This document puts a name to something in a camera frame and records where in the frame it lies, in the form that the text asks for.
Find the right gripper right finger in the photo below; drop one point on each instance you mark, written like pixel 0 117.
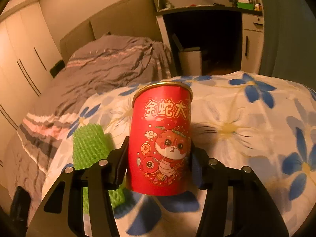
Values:
pixel 254 212

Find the red paper cup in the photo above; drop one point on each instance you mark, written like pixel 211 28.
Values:
pixel 160 139

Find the floral white blue duvet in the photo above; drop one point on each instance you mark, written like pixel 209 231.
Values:
pixel 240 119

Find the grey striped blanket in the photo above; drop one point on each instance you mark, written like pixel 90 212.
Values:
pixel 42 146

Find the white bin under desk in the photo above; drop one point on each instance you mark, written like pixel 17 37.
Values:
pixel 190 58

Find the white wardrobe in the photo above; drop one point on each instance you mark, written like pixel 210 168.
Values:
pixel 28 52

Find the blue grey curtain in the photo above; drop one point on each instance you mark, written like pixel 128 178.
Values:
pixel 289 41

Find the dark desk with white cabinet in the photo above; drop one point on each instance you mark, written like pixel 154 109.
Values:
pixel 230 39

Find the green box on desk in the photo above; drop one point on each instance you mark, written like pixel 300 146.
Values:
pixel 245 4

